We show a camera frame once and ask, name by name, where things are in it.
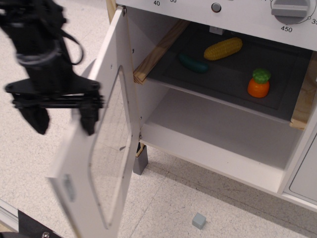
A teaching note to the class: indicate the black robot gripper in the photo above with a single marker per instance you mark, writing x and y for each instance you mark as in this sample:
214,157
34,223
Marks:
52,83

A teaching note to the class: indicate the white toy oven door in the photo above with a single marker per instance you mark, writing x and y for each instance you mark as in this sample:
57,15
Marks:
100,165

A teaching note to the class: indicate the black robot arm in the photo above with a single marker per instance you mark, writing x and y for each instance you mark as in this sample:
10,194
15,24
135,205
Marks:
35,28

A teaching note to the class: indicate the dark grey oven shelf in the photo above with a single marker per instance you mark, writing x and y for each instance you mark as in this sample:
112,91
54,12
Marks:
226,80

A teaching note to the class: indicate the metal door latch plate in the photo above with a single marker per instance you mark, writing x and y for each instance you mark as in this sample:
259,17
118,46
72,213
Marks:
67,182

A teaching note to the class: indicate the grey plastic foot cap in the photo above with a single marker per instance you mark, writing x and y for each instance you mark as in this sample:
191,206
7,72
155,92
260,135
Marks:
141,159

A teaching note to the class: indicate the teal toy cucumber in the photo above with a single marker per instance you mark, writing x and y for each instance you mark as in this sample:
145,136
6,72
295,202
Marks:
193,64

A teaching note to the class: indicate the small grey cube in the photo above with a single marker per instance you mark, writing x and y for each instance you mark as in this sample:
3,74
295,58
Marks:
199,221

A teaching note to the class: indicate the white toy kitchen cabinet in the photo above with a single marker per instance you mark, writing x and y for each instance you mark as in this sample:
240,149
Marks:
258,151

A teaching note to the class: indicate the yellow toy corn cob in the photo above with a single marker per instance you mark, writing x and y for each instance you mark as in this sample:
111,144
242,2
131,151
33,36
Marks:
223,49

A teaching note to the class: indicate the grey round push button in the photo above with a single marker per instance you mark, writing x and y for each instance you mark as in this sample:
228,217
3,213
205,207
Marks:
216,7

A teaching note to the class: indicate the orange toy carrot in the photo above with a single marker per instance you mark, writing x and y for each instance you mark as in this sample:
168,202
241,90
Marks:
258,86

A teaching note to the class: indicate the grey temperature knob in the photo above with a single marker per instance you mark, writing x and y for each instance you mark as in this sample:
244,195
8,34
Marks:
290,11

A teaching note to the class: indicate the white lower right door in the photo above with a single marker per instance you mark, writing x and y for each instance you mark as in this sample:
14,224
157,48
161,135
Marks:
303,183

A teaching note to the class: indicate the wooden shelf rail left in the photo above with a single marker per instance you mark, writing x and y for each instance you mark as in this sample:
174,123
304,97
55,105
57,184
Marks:
145,67

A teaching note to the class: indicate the wooden shelf rail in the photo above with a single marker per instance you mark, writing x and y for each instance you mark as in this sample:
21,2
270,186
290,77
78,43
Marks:
304,102
145,67

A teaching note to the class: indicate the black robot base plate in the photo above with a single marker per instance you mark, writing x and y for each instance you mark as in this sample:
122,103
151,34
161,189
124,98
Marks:
31,228

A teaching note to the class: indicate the light wooden corner post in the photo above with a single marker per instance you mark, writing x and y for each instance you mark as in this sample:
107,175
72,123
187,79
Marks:
111,9

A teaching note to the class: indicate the wooden shelf rail right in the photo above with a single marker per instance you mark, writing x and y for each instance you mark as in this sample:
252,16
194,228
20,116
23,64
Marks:
304,102

